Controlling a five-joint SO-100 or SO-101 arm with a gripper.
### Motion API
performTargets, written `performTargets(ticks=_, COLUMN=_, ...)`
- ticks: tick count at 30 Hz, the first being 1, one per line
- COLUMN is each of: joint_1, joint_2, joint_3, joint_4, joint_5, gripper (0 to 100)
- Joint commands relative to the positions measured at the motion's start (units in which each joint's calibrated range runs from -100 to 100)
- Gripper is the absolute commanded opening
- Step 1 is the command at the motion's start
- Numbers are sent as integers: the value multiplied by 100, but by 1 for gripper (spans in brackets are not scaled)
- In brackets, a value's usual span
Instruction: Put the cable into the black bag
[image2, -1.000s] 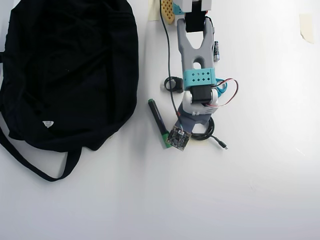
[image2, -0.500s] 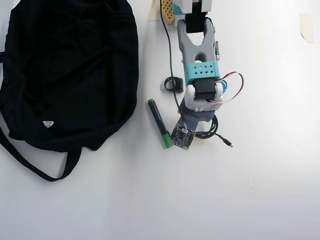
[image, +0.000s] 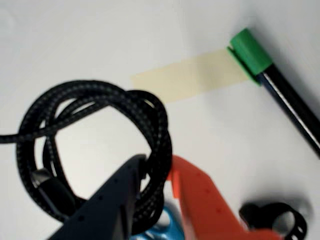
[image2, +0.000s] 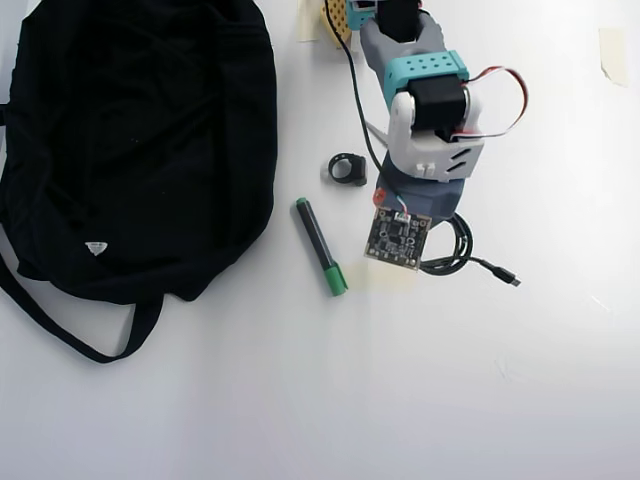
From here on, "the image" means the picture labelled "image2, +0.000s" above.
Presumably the narrow beige masking tape strip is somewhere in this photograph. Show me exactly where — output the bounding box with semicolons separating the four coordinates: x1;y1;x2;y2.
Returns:
298;0;322;43

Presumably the slate grey gripper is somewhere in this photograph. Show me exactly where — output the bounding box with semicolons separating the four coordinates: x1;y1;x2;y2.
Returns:
371;168;467;232

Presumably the yellow perforated base plate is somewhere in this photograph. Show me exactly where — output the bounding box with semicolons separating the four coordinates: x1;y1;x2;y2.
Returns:
317;0;357;52

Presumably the black fabric bag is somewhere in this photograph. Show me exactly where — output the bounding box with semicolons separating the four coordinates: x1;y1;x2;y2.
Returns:
0;0;280;365

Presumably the black ring strap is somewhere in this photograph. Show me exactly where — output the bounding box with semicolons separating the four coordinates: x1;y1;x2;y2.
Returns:
327;151;370;189

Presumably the thin black camera cable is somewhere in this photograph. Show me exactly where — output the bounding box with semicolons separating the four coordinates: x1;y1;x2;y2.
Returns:
323;0;402;202

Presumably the black usb cable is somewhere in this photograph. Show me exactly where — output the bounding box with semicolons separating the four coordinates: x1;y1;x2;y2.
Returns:
418;211;523;290

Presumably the wide beige masking tape piece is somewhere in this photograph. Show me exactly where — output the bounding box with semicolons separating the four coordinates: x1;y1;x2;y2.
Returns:
348;261;420;296

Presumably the torn beige masking tape piece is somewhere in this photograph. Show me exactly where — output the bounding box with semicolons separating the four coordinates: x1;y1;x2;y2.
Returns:
597;25;630;89

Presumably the green capped black marker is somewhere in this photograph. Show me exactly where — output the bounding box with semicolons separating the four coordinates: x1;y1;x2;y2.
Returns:
292;196;350;299

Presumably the camera circuit board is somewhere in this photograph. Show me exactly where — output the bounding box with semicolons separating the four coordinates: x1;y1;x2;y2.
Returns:
362;203;433;274

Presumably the red white black servo wire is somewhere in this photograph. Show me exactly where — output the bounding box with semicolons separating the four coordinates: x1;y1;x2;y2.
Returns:
451;64;530;145

